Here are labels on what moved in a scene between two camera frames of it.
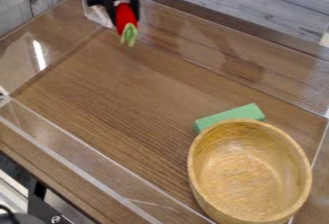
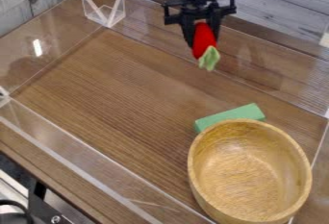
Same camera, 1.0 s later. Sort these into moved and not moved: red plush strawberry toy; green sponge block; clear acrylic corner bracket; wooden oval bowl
Moved: red plush strawberry toy
Not moved: wooden oval bowl; green sponge block; clear acrylic corner bracket
